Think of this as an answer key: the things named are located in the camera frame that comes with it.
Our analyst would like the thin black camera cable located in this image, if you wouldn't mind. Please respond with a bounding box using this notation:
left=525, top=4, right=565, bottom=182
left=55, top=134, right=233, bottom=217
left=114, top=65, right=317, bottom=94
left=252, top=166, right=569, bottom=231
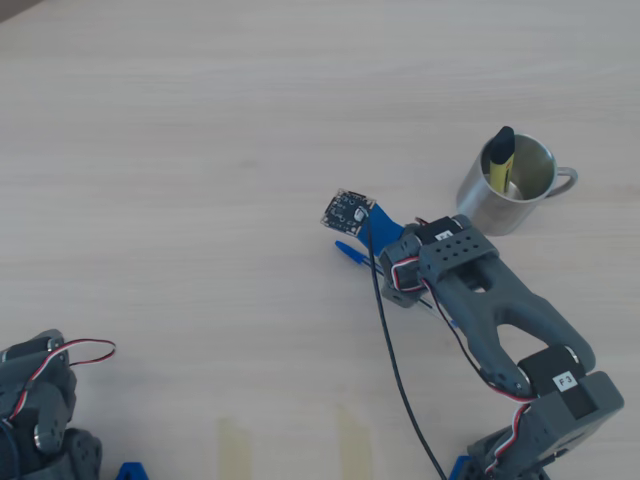
left=366, top=214, right=449, bottom=480

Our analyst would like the dark grey follower gripper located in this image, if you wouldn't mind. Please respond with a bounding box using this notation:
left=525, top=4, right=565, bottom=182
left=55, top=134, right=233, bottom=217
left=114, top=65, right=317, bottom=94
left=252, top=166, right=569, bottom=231
left=377, top=226, right=427, bottom=310

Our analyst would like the yellow and black marker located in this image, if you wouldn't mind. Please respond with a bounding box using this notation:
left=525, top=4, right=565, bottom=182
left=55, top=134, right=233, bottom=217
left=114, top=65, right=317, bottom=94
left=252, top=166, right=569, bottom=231
left=485, top=125, right=516, bottom=195

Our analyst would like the red white black servo wire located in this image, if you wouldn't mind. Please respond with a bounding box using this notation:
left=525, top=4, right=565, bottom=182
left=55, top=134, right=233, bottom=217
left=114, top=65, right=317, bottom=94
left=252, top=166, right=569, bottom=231
left=22, top=338, right=117, bottom=401

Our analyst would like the silver metal cup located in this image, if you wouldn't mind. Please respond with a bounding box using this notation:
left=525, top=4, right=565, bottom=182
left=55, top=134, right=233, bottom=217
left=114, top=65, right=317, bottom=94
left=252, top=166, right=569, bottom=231
left=455, top=132, right=580, bottom=237

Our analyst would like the blue leader arm base plate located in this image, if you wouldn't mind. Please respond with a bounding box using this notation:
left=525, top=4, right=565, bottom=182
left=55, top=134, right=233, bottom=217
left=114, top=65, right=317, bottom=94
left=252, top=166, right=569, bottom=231
left=115, top=460, right=151, bottom=480

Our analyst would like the blue ballpoint pen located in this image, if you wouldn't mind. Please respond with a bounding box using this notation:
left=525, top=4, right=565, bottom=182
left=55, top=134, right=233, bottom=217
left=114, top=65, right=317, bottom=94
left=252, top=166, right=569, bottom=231
left=333, top=239, right=461, bottom=329

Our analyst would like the small camera circuit board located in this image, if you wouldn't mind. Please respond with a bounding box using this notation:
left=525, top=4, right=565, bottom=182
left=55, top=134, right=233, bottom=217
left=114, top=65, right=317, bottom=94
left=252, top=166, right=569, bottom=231
left=318, top=188, right=379, bottom=240

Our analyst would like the blue follower arm base plate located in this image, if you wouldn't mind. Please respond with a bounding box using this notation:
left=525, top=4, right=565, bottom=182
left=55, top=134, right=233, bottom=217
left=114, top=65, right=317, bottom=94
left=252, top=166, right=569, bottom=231
left=447, top=454, right=474, bottom=480

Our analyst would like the yellow masking tape strip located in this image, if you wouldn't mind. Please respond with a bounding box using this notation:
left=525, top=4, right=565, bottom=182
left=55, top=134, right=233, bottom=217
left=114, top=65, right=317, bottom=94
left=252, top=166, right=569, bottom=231
left=215, top=417, right=255, bottom=480
left=335, top=402, right=372, bottom=480

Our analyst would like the blue camera mount bracket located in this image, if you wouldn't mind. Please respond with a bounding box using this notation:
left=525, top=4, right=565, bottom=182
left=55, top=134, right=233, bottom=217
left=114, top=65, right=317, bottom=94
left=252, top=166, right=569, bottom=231
left=357, top=203, right=407, bottom=251

